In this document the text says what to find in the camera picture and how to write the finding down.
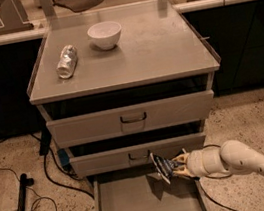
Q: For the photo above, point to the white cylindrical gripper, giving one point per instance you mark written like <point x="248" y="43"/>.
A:
<point x="195" y="164"/>

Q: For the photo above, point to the blue chip bag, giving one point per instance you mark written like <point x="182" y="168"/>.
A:
<point x="165" y="167"/>

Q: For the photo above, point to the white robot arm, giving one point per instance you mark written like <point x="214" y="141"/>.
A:
<point x="232" y="156"/>

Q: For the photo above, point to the middle grey drawer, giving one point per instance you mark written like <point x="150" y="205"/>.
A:
<point x="132" y="156"/>

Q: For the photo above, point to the grey drawer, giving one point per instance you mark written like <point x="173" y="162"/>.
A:
<point x="142" y="189"/>
<point x="132" y="156"/>
<point x="114" y="123"/>

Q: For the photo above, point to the bottom grey drawer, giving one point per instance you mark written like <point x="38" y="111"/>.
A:
<point x="142" y="189"/>

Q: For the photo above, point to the top grey drawer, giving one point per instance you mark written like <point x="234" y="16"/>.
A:
<point x="114" y="123"/>

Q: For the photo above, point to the grey drawer cabinet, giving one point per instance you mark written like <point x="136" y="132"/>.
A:
<point x="158" y="56"/>

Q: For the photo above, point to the black power adapter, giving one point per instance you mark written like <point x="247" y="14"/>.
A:
<point x="45" y="142"/>

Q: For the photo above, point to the white ceramic bowl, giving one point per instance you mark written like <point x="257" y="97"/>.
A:
<point x="105" y="35"/>

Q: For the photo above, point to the white horizontal rail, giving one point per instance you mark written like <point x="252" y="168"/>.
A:
<point x="182" y="8"/>

